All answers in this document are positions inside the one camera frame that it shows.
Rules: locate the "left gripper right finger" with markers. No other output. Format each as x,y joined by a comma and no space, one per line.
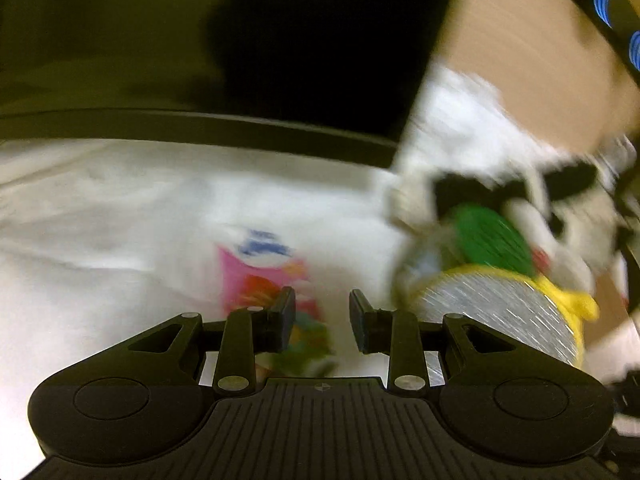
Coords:
395,334

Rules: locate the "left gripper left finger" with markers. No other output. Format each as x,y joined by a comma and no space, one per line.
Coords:
248,332

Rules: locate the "black white plush penguin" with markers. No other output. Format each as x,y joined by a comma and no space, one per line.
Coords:
573,214

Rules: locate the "colourful printed plush cloth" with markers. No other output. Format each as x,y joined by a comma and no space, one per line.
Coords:
255,266

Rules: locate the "green lidded glass jar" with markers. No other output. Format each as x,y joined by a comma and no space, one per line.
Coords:
469,235

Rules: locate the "white fringed cloth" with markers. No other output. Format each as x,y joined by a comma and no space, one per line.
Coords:
103,239

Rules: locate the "black monitor stand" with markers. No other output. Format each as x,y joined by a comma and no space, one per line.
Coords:
335,79

